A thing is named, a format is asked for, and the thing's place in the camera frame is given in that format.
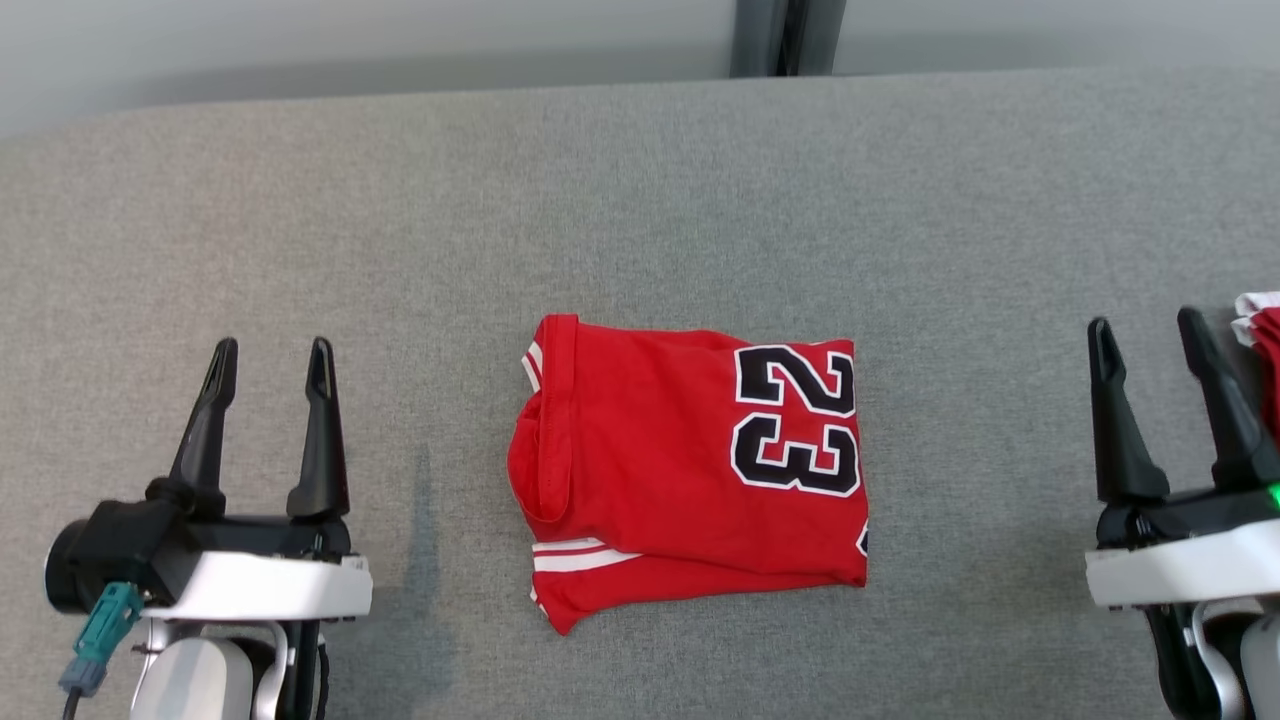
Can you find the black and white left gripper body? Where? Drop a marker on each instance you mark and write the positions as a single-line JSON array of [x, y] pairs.
[[270, 585]]

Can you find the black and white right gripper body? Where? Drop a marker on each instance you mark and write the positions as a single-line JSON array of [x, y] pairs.
[[1190, 565]]

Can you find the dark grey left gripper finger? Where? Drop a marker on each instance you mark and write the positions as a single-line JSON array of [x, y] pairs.
[[205, 430], [322, 450]]

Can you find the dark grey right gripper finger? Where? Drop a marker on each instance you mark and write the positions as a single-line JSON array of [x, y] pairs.
[[1230, 420], [1125, 440]]

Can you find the red shorts with white trim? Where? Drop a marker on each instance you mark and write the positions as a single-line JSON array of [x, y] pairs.
[[1268, 360]]

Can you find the red jersey with number 23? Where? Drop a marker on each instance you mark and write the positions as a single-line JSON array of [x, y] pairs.
[[660, 470]]

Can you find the white and grey left arm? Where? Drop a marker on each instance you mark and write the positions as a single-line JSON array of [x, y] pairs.
[[200, 680]]

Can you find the white and grey right arm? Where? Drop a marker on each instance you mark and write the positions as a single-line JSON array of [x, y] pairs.
[[1210, 670]]

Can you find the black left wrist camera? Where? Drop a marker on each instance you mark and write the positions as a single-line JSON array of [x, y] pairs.
[[115, 550]]

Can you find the grey metal wall post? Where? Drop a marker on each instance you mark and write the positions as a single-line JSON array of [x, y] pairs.
[[790, 35]]

